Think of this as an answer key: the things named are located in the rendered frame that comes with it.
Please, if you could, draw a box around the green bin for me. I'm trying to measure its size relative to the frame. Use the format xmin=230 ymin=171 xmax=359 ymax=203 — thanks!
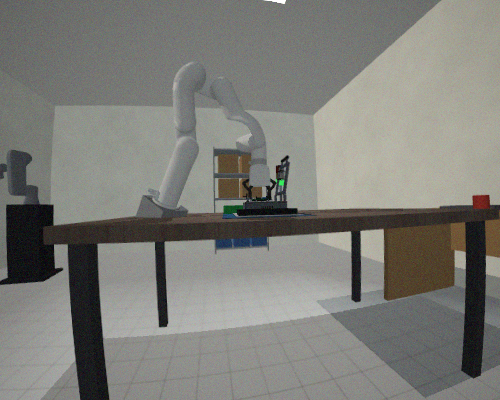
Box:
xmin=223 ymin=205 xmax=243 ymax=214

